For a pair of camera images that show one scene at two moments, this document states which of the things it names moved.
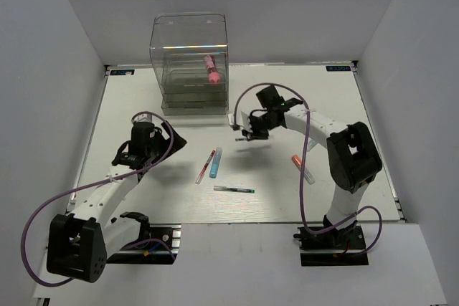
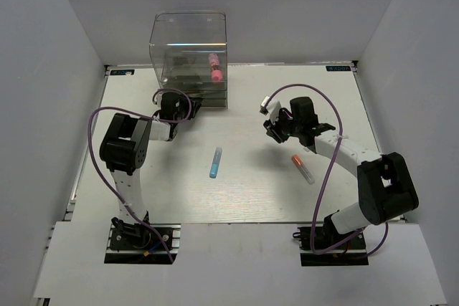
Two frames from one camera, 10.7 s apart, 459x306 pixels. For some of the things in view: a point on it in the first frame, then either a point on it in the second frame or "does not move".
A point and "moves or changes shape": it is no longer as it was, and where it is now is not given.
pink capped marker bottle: x=214 y=76 moves or changes shape
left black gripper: x=178 y=143 to x=196 y=105
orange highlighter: x=308 y=175 does not move
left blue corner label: x=122 y=72 does not move
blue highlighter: x=216 y=162 does not move
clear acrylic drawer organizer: x=189 y=58 does not move
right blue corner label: x=338 y=68 does not move
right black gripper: x=254 y=135 to x=273 y=130
